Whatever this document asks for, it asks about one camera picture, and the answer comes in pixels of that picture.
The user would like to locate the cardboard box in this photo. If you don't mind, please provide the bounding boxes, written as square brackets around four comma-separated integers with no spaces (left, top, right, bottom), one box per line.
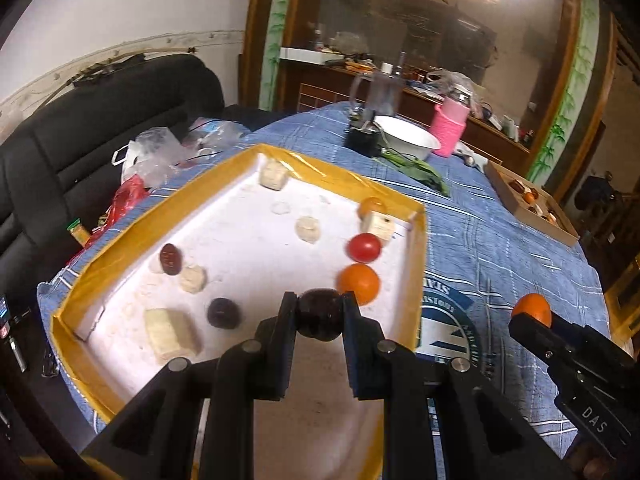
[485,161,581,247]

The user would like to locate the large beige fruit block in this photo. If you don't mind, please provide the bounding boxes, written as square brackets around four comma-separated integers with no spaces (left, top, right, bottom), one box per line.
[144,308,203,363]

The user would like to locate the clear plastic bag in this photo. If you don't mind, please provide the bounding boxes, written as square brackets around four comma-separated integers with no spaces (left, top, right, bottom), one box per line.
[111,127,188,188]
[187,117,246,153]

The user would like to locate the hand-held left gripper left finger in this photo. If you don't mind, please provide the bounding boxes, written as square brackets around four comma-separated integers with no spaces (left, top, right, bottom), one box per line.
[82,291,301,480]

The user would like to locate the wooden cabinet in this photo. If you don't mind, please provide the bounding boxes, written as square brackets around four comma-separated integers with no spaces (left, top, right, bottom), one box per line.
[277,47,531,161]

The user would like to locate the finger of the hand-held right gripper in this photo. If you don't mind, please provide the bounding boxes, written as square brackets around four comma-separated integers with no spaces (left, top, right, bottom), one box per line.
[551,316,608,348]
[509,312,583,363]

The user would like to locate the green leafy vegetable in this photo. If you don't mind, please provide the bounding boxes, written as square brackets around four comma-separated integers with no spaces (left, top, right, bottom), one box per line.
[380,152,451,196]

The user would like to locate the white cloth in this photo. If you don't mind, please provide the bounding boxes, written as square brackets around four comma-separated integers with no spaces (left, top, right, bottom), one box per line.
[452,142,488,168]

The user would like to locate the dark purple plum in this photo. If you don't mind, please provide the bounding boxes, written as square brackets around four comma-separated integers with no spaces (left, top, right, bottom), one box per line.
[207,297,244,331]
[295,288,347,342]

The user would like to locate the beige cube with dark spots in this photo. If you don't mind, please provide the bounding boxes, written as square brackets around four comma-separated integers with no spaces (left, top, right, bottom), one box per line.
[361,212,396,247]

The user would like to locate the dark cloth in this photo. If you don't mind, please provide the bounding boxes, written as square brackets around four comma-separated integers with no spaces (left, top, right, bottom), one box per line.
[574,172,621,211]

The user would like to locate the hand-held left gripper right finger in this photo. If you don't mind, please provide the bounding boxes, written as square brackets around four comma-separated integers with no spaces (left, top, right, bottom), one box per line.
[340,290,571,480]

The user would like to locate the yellow green packet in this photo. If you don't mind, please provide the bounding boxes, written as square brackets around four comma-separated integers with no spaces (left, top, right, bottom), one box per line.
[67,217,91,247]

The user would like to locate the wooden chair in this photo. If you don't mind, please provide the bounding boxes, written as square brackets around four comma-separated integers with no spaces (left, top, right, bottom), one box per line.
[602,255,640,346]

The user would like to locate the black leather sofa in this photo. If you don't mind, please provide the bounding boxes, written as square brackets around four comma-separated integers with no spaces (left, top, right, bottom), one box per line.
[0,54,281,281]

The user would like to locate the pink cup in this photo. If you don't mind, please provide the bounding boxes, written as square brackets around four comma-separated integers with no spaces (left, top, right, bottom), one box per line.
[431,97,471,157]

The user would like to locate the wooden framed glass partition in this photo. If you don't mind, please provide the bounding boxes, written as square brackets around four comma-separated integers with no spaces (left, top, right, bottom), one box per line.
[240,0,618,201]

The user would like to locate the small black box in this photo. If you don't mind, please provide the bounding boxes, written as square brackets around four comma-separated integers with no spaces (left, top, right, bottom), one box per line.
[345,120,383,157]

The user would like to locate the crumpled plastic bag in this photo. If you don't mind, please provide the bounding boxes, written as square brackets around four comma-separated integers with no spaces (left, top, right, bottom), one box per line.
[427,72,483,103]

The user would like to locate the white flat box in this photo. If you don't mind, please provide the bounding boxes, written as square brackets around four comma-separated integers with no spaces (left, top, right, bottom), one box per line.
[279,46,331,65]

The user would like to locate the blue striped tablecloth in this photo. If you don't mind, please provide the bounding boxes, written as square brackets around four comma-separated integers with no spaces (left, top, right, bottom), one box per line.
[37,101,608,480]

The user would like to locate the red plastic packet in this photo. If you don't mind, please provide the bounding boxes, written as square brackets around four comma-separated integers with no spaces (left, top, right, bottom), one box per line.
[85,176,151,248]

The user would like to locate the white bowl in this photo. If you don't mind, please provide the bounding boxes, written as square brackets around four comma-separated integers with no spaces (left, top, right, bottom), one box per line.
[372,116,442,160]

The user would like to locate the white foam tray yellow tape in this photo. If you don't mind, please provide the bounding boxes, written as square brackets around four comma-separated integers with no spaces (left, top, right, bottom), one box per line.
[50,143,428,480]

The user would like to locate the red tomato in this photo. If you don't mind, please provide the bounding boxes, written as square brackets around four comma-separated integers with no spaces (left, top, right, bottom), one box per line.
[347,233,383,264]

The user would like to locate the beige fruit cube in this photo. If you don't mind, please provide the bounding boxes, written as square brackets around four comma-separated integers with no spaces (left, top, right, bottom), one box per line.
[258,159,291,192]

